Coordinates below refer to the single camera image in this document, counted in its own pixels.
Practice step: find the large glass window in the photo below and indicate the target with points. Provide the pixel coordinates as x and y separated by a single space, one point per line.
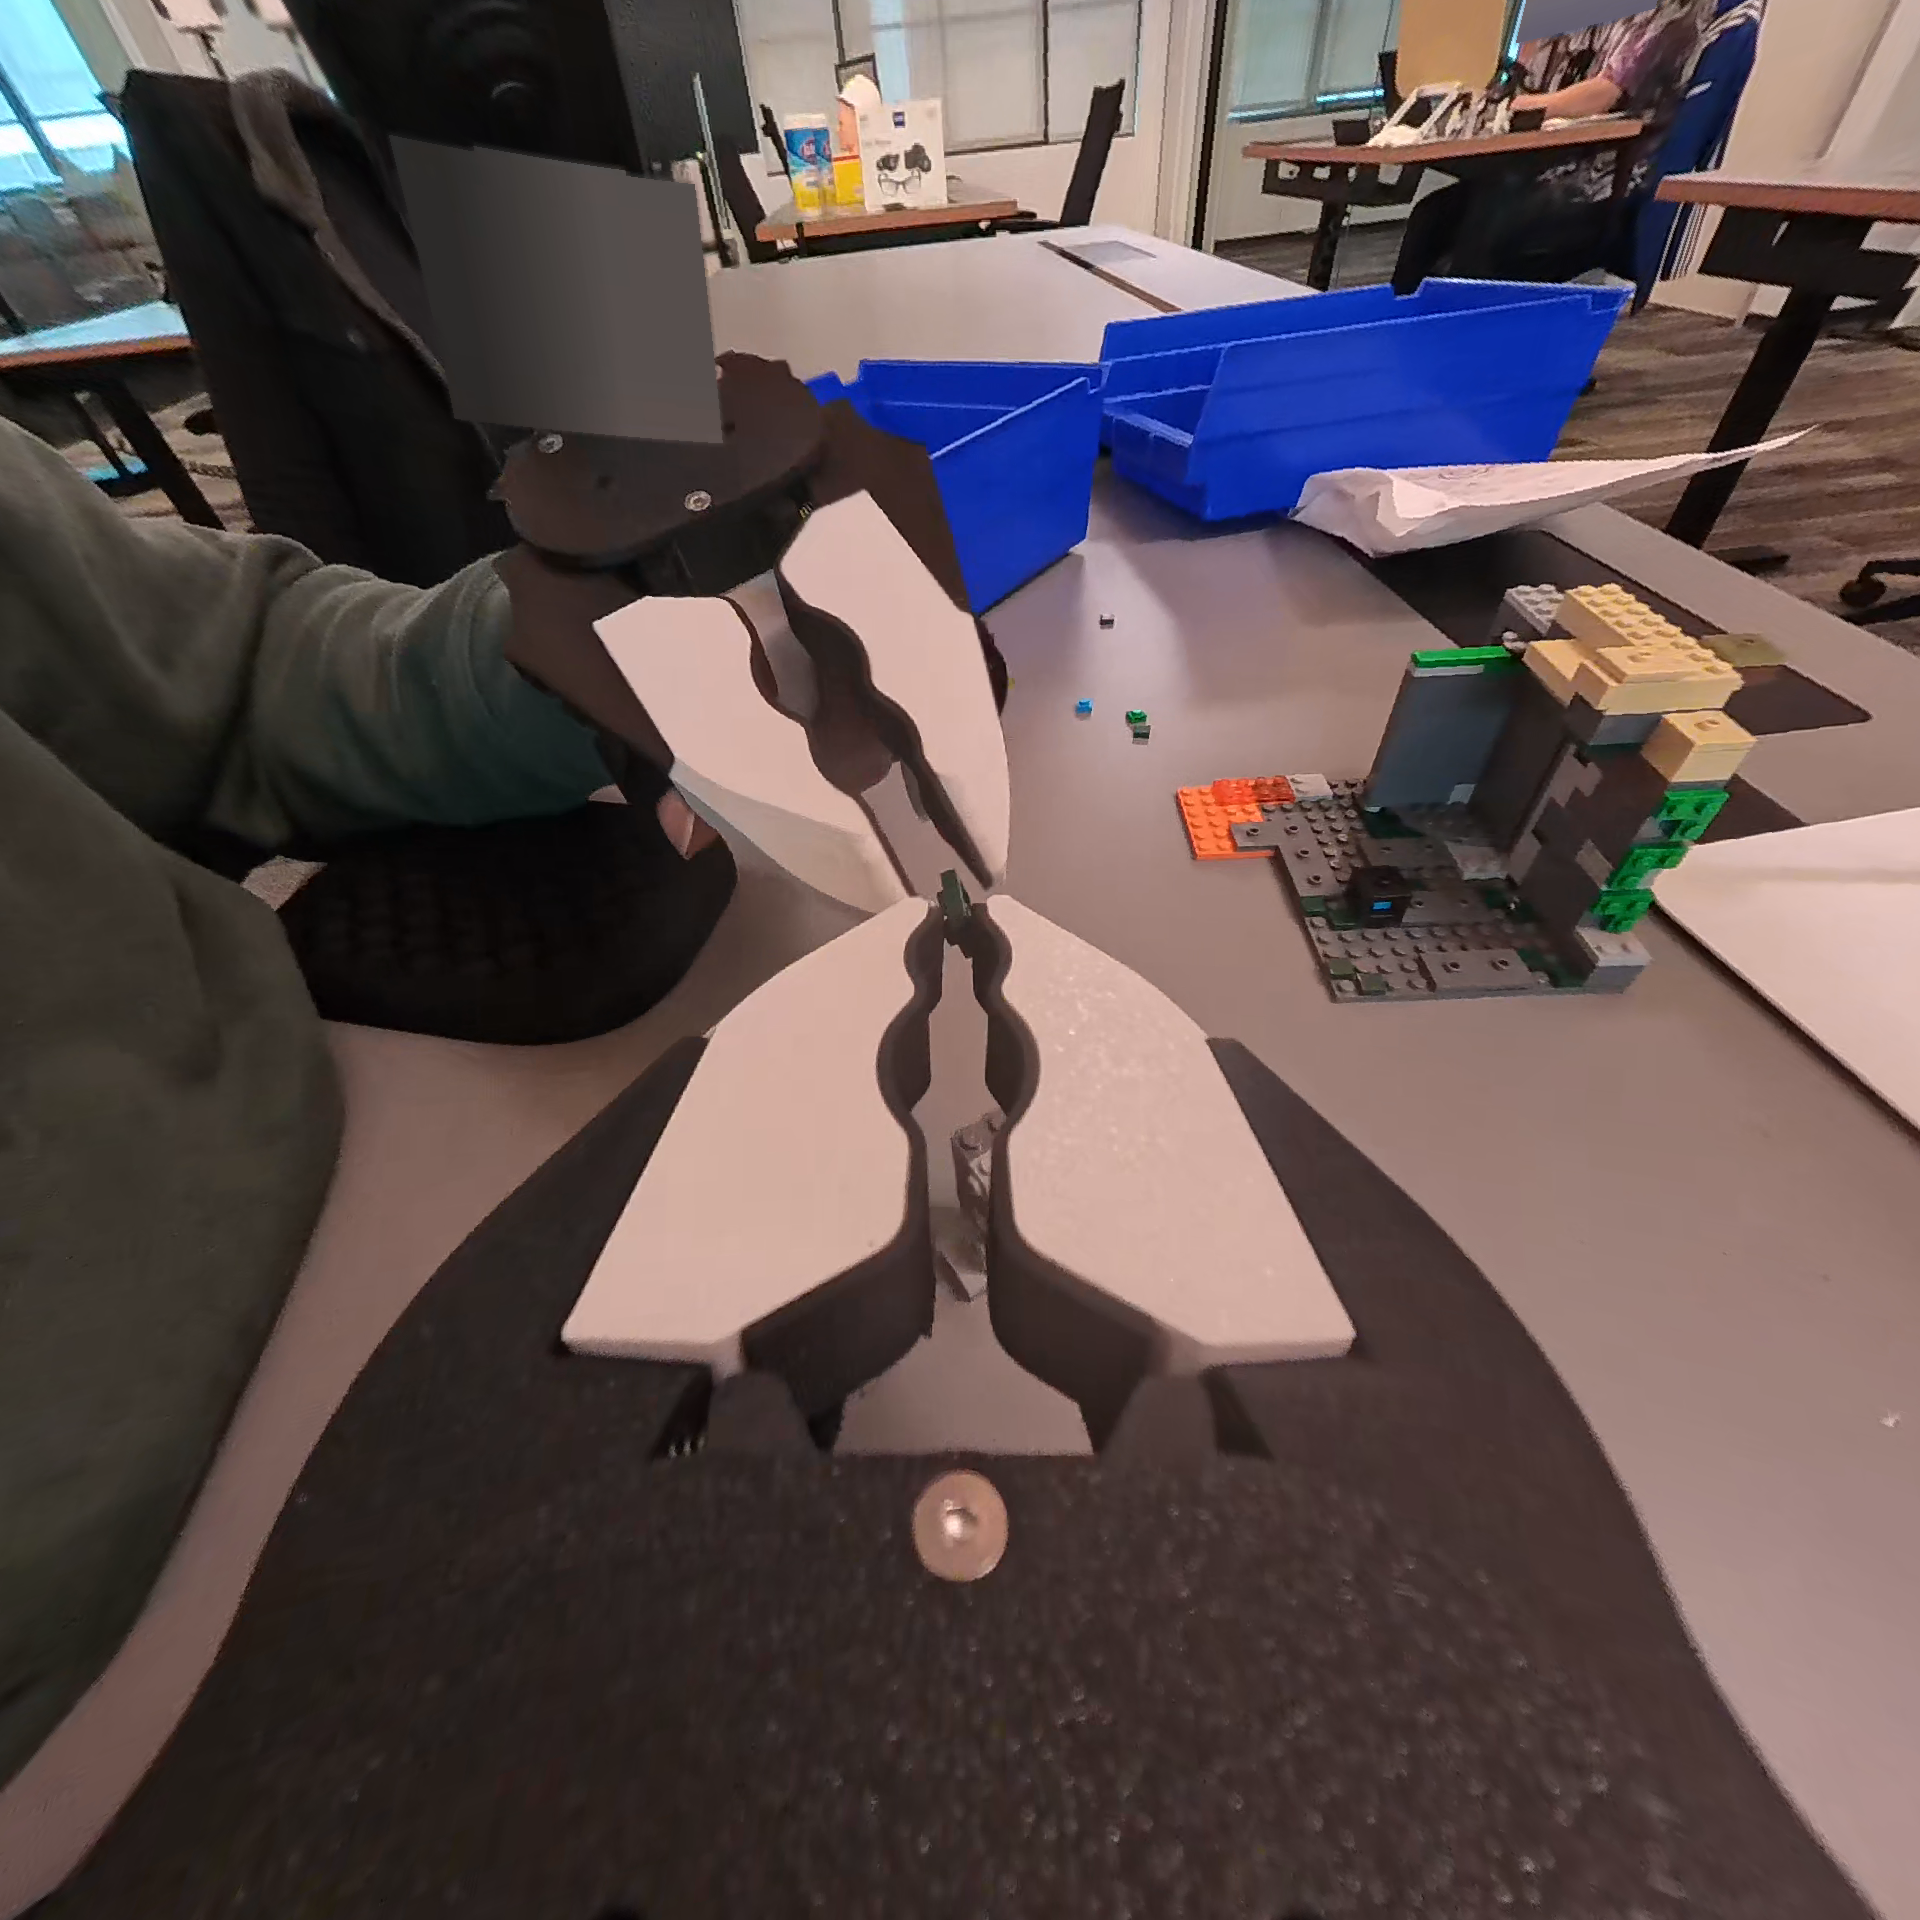
1019 59

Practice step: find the white printed box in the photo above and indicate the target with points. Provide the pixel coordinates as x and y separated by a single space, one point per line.
905 148

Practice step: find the toy brick building model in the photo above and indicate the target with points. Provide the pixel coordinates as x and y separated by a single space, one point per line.
1500 840

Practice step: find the brown side table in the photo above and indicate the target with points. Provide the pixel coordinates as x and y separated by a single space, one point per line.
884 211

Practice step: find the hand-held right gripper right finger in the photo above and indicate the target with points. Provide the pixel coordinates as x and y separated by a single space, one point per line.
1170 1170

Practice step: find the person's dark green shirt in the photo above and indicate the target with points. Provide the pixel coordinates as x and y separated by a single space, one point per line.
148 1200

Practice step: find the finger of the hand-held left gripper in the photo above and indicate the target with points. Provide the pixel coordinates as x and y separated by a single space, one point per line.
915 644
704 704

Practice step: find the small dark green plate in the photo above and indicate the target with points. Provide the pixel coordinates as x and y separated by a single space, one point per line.
956 900

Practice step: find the grey brick assembly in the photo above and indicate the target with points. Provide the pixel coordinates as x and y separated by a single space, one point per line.
975 1184

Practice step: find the blue plastic storage bin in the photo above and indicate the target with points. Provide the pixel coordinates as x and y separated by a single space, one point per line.
991 481
1349 388

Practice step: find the group of tiny loose pieces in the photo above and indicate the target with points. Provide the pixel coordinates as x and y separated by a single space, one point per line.
1139 722

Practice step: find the light wooden chair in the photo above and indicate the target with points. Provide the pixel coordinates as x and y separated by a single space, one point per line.
1447 44

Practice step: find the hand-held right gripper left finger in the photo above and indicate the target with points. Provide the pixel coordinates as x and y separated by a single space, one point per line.
749 1170

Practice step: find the long wooden table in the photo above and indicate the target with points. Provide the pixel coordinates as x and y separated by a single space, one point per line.
1785 211

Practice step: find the brown office table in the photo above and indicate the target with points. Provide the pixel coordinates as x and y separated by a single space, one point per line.
1441 148

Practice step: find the white book stand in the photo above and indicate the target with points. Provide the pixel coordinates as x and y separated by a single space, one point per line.
1815 930

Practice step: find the brown edged side desk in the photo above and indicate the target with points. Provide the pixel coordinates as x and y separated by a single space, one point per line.
90 339

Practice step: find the grey desk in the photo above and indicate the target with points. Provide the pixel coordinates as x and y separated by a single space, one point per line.
1500 1276

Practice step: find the person's left forearm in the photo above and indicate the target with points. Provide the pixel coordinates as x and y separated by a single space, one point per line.
299 691

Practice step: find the white crumpled paper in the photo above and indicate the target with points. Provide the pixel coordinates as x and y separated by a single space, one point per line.
1500 493

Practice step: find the blue white jacket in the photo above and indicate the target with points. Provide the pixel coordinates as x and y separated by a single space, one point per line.
1711 134

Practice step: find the person's left hand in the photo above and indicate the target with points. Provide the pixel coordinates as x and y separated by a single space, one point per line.
681 820

